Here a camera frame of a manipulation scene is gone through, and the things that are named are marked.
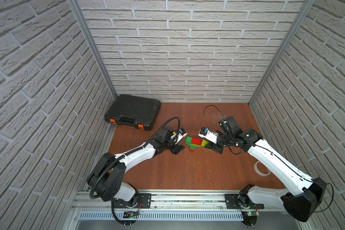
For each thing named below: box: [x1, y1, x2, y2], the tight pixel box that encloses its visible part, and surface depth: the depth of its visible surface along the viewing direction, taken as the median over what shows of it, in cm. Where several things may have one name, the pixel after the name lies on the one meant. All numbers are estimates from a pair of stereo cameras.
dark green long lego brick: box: [185, 136, 199, 150], surface depth 85 cm
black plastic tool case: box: [104, 94, 162, 131], surface depth 108 cm
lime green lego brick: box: [199, 139, 209, 148], surface depth 74 cm
